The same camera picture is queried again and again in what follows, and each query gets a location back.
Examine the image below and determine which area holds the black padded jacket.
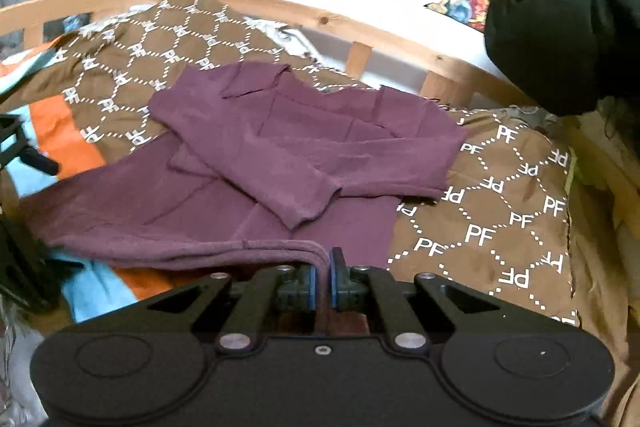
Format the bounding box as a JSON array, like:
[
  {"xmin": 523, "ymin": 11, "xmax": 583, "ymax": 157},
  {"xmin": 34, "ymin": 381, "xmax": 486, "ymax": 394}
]
[{"xmin": 482, "ymin": 0, "xmax": 640, "ymax": 118}]

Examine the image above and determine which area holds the brown printed blanket colourful border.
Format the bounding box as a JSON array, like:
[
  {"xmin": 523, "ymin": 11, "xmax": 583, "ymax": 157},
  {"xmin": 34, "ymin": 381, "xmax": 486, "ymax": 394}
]
[{"xmin": 0, "ymin": 0, "xmax": 583, "ymax": 328}]

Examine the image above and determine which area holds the maroon long-sleeved shirt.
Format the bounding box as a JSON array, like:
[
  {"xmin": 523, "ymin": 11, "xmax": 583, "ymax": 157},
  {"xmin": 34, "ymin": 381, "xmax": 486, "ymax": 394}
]
[{"xmin": 20, "ymin": 61, "xmax": 468, "ymax": 273}]

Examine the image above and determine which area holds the wooden bed frame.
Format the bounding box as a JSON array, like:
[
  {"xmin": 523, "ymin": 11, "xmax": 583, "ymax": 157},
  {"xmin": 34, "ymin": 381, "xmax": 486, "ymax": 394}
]
[{"xmin": 0, "ymin": 0, "xmax": 640, "ymax": 228}]

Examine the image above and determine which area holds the plain brown cloth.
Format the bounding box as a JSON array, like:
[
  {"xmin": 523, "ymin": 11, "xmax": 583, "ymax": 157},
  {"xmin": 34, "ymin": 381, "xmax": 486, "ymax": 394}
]
[{"xmin": 562, "ymin": 107, "xmax": 640, "ymax": 427}]

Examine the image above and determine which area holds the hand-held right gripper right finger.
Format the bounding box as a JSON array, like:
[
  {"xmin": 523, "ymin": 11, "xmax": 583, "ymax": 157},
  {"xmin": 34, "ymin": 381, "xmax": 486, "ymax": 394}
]
[{"xmin": 327, "ymin": 248, "xmax": 502, "ymax": 354}]

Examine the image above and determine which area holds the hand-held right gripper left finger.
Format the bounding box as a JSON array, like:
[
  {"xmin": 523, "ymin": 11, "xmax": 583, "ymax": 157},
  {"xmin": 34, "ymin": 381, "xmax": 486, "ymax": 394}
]
[{"xmin": 146, "ymin": 263, "xmax": 319, "ymax": 355}]

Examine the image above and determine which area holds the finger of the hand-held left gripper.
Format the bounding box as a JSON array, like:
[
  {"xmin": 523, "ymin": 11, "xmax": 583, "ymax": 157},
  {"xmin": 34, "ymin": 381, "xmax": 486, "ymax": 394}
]
[{"xmin": 0, "ymin": 114, "xmax": 60, "ymax": 178}]

